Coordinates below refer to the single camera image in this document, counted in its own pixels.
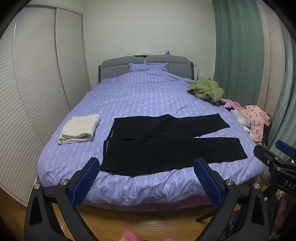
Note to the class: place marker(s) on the purple floral pillow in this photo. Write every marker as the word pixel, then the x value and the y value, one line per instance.
pixel 148 67

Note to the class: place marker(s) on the beige curtain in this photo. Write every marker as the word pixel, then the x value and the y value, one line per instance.
pixel 270 58

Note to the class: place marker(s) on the small pink toy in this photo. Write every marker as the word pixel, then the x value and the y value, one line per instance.
pixel 168 52

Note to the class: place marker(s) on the white crumpled cloth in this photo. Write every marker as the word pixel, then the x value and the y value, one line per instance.
pixel 240 117

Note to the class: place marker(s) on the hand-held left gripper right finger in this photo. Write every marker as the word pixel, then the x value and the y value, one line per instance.
pixel 208 183

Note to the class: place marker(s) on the folded cream cloth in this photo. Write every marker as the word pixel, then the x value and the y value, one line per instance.
pixel 79 128

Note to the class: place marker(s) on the white louvered wardrobe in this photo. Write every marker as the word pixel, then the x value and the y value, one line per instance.
pixel 34 81

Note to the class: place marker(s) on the pink printed pajamas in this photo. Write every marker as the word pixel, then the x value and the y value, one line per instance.
pixel 255 118

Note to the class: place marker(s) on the black pants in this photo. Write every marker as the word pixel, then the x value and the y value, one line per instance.
pixel 161 148

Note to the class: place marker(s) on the purple floral duvet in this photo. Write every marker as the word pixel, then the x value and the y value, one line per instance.
pixel 143 97

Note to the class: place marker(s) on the grey padded headboard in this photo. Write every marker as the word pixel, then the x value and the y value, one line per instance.
pixel 115 63

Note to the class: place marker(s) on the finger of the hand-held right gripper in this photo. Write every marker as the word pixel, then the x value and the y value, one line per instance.
pixel 266 154
pixel 285 148

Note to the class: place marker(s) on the green curtain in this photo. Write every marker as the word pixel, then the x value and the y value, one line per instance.
pixel 235 39
pixel 286 92

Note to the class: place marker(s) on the olive green jacket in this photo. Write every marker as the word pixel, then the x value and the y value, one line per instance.
pixel 205 89

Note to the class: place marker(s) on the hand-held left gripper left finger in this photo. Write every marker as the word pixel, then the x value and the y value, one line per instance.
pixel 84 183

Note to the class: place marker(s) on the clear plastic bottle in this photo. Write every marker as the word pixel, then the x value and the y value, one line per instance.
pixel 198 73

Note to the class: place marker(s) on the pink slipper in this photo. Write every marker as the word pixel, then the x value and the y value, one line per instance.
pixel 129 236

